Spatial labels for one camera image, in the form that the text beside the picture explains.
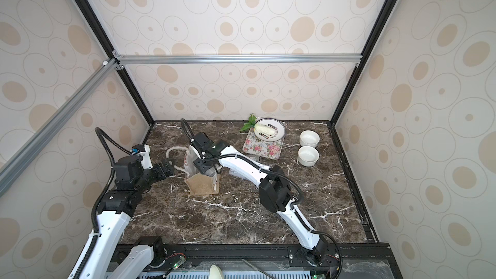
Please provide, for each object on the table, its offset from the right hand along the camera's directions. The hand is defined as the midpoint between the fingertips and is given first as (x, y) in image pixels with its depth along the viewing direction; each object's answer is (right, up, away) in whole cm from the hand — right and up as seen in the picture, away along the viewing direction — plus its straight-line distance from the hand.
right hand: (211, 159), depth 90 cm
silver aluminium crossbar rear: (+8, +76, +69) cm, 103 cm away
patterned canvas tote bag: (-5, -10, -4) cm, 12 cm away
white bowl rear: (+52, +11, +20) cm, 57 cm away
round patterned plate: (+34, +18, +27) cm, 47 cm away
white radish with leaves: (+23, +17, +23) cm, 36 cm away
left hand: (-12, +1, -15) cm, 20 cm away
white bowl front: (+49, 0, +13) cm, 51 cm away
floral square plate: (+29, +4, +16) cm, 34 cm away
